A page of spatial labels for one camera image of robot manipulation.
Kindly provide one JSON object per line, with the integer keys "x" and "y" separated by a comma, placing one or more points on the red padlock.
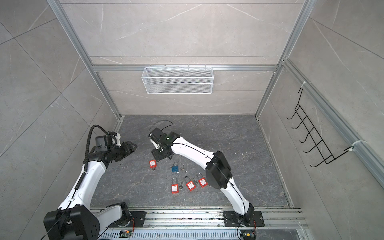
{"x": 202, "y": 181}
{"x": 153, "y": 164}
{"x": 189, "y": 183}
{"x": 174, "y": 186}

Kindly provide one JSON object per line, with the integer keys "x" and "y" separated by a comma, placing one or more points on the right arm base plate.
{"x": 232, "y": 219}

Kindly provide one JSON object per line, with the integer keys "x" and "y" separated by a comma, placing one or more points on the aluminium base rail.
{"x": 204, "y": 218}

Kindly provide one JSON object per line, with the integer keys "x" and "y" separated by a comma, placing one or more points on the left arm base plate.
{"x": 137, "y": 220}

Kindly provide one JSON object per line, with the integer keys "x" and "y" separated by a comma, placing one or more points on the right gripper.
{"x": 154, "y": 152}

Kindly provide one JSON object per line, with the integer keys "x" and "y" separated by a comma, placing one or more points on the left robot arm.
{"x": 73, "y": 219}

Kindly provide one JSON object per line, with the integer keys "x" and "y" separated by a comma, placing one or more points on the black wire hook rack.
{"x": 314, "y": 136}

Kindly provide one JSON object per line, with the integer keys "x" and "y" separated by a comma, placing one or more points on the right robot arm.
{"x": 218, "y": 170}

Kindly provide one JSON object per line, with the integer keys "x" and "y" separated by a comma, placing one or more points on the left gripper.
{"x": 127, "y": 149}

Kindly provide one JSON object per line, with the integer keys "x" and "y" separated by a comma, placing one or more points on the blue padlock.
{"x": 175, "y": 168}

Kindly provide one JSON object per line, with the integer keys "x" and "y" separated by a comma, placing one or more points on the white wire mesh basket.
{"x": 178, "y": 80}

